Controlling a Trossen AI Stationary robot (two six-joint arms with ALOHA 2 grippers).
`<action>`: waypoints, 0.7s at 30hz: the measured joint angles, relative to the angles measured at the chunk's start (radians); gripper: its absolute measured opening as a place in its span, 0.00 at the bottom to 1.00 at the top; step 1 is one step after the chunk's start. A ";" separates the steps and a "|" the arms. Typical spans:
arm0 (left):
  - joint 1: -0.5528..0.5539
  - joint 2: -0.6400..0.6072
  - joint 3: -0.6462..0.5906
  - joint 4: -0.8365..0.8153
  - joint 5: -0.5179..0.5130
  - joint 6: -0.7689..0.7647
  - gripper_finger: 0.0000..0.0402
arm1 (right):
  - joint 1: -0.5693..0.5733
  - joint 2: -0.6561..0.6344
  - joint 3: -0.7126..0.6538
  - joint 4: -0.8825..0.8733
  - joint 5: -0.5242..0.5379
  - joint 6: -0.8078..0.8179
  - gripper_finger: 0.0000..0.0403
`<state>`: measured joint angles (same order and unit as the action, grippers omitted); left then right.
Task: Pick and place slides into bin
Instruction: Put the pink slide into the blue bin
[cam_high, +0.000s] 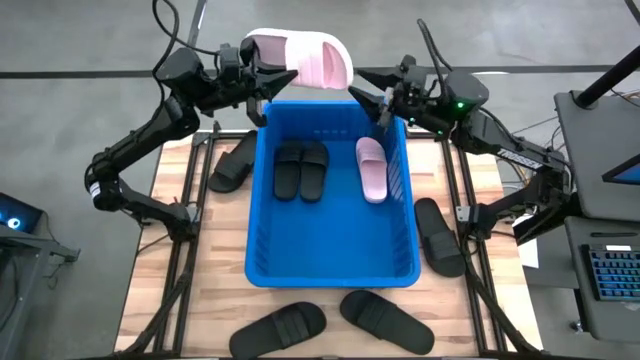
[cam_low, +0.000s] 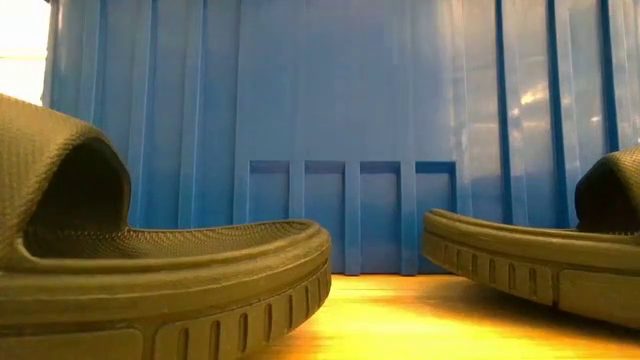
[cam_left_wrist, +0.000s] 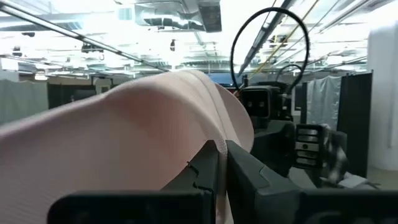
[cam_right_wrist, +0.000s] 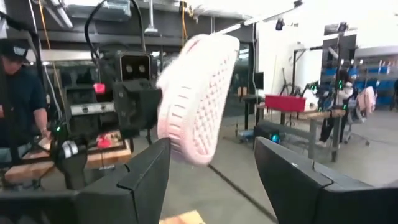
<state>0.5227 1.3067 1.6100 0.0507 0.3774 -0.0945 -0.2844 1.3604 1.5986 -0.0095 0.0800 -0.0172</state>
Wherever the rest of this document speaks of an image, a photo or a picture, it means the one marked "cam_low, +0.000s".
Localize olive rubber slide sandal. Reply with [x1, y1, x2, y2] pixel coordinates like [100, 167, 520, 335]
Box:
[0, 93, 333, 360]
[421, 145, 640, 331]

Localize blue plastic bin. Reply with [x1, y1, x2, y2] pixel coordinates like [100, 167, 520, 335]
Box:
[40, 0, 640, 277]

